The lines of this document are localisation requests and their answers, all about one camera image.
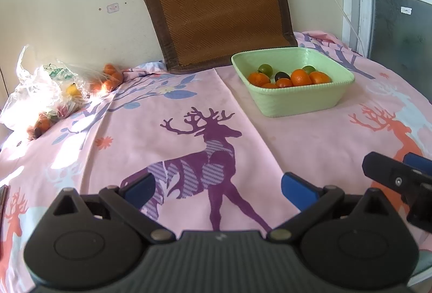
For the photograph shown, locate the orange tangerine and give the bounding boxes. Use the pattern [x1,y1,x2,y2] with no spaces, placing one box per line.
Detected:
[291,69,312,87]
[248,71,271,87]

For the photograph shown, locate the green lime fruit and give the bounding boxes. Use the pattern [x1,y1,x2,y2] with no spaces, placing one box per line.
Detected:
[258,63,273,77]

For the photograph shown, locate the pink deer print cloth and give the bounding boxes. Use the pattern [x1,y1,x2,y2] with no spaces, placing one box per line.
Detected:
[1,31,431,292]

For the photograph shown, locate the light green plastic basin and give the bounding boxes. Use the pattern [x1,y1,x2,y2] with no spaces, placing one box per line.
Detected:
[231,47,355,117]

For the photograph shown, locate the orange fruit in bag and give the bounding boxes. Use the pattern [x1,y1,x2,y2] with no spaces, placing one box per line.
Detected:
[26,113,53,140]

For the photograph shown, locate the yellow fruit in bag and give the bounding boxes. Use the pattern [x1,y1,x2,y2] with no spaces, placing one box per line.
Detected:
[65,83,82,99]

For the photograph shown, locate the small orange in basin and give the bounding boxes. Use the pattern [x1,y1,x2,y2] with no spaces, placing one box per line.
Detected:
[275,77,293,88]

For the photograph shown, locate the orange tangerine in basin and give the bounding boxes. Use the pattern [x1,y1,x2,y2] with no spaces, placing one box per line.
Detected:
[291,69,312,87]

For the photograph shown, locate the dark plum in basin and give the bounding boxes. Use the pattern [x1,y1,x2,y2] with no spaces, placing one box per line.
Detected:
[275,71,290,82]

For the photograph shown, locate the clear plastic fruit bag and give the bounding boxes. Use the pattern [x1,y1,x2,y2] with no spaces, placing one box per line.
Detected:
[1,44,99,132]

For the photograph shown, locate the white framed glass door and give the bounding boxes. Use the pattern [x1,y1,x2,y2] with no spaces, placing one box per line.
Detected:
[346,0,431,98]

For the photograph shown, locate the brown woven seat cushion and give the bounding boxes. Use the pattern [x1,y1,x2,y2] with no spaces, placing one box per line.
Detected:
[144,0,297,73]

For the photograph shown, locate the orange fruits near wall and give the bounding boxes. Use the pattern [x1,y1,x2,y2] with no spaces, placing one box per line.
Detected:
[89,63,124,94]

